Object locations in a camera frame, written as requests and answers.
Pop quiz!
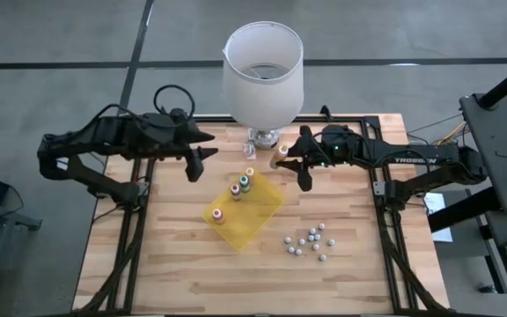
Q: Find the white paper sheet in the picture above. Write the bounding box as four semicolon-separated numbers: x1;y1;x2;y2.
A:
423;192;455;244

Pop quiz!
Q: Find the black diagonal pole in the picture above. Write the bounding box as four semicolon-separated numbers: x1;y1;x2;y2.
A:
476;55;507;111

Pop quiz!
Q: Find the yellow cable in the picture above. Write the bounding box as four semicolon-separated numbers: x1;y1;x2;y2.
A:
437;121;468;146

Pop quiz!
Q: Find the black metal table frame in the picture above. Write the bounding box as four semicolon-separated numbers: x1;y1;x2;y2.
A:
71;105;453;317

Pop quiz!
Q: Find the white shade table lamp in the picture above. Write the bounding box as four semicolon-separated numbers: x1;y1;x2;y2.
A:
221;20;305;151

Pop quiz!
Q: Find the orange food coloring bottle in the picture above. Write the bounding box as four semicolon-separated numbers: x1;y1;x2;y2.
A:
269;144;290;171

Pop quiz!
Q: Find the black stand leg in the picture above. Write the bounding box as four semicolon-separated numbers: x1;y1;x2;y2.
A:
427;187;503;234

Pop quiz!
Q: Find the small clear plastic tag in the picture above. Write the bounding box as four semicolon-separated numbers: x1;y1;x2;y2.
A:
242;139;258;161

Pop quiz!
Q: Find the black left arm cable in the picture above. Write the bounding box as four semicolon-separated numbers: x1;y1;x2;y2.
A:
153;84;196;119

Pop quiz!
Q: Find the yellow translucent plastic bin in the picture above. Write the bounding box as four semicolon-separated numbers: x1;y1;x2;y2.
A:
202;169;286;252

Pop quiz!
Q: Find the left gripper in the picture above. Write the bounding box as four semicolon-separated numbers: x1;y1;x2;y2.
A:
160;107;219;183

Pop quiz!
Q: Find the grey equipment cart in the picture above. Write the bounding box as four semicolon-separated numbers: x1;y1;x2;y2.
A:
0;175;43;317

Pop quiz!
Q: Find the grey side table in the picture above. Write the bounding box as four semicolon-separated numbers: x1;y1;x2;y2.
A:
459;90;507;215

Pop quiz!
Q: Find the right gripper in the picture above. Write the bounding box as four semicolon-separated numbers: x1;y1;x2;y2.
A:
275;125;327;193

